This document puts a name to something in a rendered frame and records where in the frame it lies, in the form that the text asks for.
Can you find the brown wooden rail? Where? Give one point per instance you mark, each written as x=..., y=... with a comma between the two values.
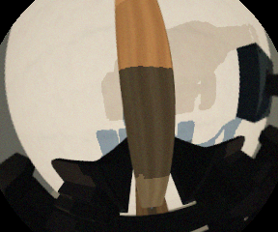
x=147, y=87

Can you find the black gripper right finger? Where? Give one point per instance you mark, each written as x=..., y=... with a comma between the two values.
x=191, y=164

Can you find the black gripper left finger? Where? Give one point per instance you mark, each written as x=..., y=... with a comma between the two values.
x=112, y=173

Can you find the brown wooden post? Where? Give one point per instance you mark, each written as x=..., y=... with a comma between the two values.
x=139, y=211

